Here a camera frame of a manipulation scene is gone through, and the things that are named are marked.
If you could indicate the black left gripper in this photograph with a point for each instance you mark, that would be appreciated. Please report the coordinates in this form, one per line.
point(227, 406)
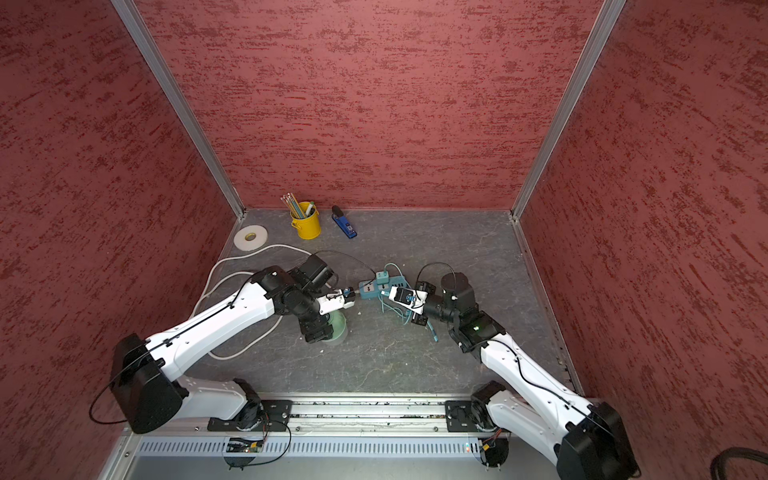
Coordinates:
point(315, 329)

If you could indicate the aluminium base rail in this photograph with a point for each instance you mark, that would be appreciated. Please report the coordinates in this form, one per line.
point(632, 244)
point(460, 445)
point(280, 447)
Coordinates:
point(486, 426)

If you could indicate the colored pencils bundle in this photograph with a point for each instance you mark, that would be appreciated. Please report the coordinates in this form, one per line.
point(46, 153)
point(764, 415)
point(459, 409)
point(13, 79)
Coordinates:
point(294, 206)

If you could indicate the teal usb charger adapter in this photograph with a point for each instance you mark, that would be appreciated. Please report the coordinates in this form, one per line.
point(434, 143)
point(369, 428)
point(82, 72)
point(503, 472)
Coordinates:
point(382, 277)

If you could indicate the blue black stapler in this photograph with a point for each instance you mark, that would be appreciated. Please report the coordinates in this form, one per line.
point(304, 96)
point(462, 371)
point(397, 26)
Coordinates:
point(342, 222)

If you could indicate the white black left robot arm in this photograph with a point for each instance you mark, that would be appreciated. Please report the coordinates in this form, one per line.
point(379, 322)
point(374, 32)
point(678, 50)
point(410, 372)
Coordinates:
point(148, 378)

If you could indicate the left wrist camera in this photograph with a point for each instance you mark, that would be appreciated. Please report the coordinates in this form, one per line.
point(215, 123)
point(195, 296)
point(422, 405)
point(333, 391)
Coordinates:
point(336, 300)

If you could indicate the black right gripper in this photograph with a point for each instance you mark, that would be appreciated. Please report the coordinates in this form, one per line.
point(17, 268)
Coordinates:
point(428, 287)

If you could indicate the teal power strip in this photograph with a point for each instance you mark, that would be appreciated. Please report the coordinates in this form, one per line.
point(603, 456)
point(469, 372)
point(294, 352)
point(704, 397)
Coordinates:
point(372, 290)

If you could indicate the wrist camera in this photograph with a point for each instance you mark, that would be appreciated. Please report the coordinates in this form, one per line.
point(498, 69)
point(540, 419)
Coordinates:
point(411, 299)
point(336, 300)

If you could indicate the right corner aluminium post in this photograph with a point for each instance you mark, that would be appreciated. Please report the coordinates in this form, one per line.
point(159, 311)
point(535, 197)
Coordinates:
point(599, 34)

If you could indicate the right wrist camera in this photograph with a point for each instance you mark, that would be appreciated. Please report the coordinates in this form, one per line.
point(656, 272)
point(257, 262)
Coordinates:
point(411, 299)

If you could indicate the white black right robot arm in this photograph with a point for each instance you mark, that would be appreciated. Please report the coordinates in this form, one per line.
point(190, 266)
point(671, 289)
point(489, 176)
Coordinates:
point(528, 372)

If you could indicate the white tape roll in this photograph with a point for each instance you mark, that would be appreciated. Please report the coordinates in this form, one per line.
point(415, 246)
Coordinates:
point(250, 238)

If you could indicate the yellow pencil cup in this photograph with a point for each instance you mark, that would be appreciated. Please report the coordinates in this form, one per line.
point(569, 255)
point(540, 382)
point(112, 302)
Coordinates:
point(306, 221)

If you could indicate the left corner aluminium post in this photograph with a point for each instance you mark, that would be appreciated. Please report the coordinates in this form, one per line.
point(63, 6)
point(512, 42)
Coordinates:
point(136, 27)

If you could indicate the corner aluminium post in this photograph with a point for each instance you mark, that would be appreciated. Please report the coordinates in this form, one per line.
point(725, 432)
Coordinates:
point(599, 34)
point(136, 27)

